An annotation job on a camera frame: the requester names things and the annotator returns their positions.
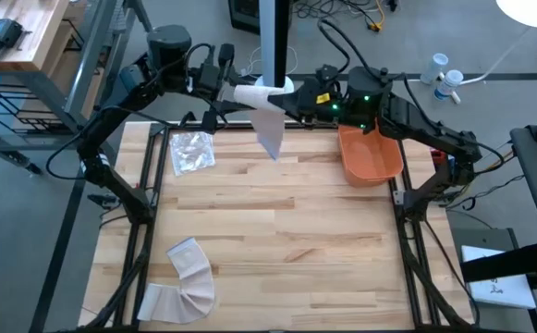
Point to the black computer tower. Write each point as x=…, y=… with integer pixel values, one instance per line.
x=245, y=14

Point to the plain white plastic bottle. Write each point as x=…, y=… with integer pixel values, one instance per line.
x=434, y=67

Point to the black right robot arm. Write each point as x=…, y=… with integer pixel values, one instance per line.
x=434, y=139

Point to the white round side table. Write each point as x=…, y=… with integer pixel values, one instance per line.
x=531, y=11

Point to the white papers on side table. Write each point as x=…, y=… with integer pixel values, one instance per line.
x=504, y=291

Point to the white bottle blue label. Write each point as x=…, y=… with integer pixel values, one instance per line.
x=448, y=83

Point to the wooden workbench grey legs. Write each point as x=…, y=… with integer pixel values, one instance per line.
x=37, y=28

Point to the clear plastic bag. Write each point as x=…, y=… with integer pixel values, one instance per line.
x=191, y=152

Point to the black tool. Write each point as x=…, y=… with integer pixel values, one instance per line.
x=4, y=34

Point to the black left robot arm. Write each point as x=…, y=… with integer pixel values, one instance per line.
x=115, y=189

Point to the grey black camera mount post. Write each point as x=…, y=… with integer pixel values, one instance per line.
x=275, y=41

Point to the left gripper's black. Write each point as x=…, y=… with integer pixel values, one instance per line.
x=212, y=81

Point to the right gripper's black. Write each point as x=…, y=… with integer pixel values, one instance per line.
x=323, y=108

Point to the orange plastic bin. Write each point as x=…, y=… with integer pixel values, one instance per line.
x=369, y=162

